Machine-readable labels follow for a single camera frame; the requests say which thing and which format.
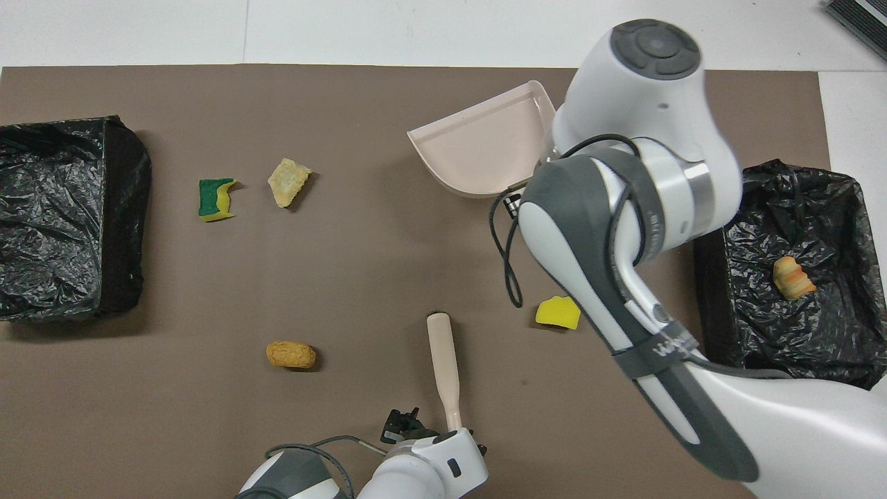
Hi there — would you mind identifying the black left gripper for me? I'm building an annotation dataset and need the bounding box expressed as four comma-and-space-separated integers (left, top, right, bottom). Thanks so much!
382, 408, 445, 445

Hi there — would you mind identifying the beige plastic dustpan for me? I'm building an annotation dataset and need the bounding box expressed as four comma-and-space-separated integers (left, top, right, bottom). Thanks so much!
407, 80, 557, 200

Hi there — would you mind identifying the beige hand brush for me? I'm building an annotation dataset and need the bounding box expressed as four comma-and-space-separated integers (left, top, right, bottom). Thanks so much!
426, 311, 464, 432

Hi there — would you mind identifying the yellow sponge piece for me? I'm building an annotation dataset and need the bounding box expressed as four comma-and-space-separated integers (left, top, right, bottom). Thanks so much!
535, 296, 581, 331

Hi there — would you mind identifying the brown oval bread roll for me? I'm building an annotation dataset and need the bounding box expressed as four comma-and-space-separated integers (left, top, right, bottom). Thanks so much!
265, 340, 317, 371

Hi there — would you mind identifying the pale bread chunk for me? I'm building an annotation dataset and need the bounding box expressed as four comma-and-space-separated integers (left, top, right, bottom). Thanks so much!
267, 158, 313, 209

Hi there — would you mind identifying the green and yellow sponge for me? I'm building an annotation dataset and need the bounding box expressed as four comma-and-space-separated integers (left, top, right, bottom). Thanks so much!
198, 177, 238, 222

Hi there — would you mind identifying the open bin with black bag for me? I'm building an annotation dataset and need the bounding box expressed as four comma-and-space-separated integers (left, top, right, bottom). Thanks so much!
693, 158, 887, 391

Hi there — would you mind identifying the bin covered by black bag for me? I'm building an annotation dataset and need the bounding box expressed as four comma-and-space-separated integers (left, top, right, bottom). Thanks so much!
0, 115, 153, 323

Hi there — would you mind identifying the brown table mat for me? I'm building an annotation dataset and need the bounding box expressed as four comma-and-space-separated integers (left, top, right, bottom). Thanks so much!
0, 64, 867, 499

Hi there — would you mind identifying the striped croissant piece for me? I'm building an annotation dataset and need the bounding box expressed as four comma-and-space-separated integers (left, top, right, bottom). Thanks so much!
773, 255, 817, 301

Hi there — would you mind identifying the dark ribbed box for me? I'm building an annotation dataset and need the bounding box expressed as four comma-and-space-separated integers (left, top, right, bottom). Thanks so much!
825, 0, 887, 44

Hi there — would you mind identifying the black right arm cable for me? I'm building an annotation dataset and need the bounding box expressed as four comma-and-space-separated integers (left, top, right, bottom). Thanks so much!
489, 133, 666, 310

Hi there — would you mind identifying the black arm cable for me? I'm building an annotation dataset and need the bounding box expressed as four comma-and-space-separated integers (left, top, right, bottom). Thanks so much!
265, 435, 389, 499
489, 133, 666, 310

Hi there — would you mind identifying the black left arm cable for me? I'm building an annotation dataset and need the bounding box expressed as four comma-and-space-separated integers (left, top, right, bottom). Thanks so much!
265, 435, 389, 499

